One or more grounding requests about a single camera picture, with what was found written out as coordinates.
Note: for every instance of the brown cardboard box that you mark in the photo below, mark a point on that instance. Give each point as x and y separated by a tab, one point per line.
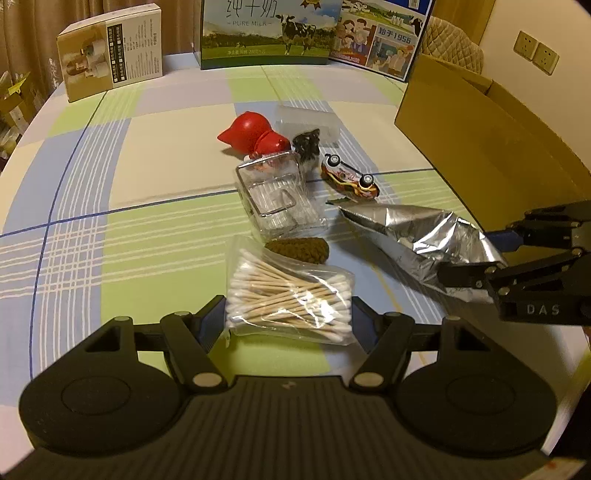
461	124

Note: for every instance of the quilted chair back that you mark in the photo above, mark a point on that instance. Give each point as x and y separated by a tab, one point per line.
450	44

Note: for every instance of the red hooded figurine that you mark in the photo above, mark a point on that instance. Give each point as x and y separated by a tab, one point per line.
249	129

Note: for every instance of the silver foil bag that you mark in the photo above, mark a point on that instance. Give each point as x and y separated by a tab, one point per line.
415	235

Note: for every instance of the bag of cotton swabs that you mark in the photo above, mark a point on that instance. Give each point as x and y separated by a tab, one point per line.
286	295

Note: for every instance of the plaid tablecloth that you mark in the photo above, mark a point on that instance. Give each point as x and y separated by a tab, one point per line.
161	161

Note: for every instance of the beige wall socket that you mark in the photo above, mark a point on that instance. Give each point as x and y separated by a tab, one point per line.
546	58
525	45

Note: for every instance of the beige tissue roll carton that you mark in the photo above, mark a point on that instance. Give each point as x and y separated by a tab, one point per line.
120	50

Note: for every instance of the clear plastic box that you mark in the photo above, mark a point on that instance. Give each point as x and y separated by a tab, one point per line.
310	119

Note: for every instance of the green cow print milk carton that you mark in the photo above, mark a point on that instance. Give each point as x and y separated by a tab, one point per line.
258	37

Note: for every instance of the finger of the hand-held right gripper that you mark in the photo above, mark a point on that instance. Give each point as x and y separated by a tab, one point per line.
466	273
545	228

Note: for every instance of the toy car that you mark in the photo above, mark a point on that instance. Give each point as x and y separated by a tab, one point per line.
348	177

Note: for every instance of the blue cartoon print milk carton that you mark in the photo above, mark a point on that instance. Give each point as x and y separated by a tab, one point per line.
383	32

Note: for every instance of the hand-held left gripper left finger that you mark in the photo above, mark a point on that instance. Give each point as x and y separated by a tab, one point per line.
213	319

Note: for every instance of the brown fuzzy pouch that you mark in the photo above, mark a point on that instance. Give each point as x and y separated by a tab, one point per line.
300	249

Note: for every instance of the small black toy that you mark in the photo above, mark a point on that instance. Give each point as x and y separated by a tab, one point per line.
305	145

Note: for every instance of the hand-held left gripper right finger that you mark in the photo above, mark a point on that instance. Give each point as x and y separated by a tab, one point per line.
364	323

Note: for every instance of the clear toothpick box with clip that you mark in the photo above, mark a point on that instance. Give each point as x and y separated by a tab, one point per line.
277	194

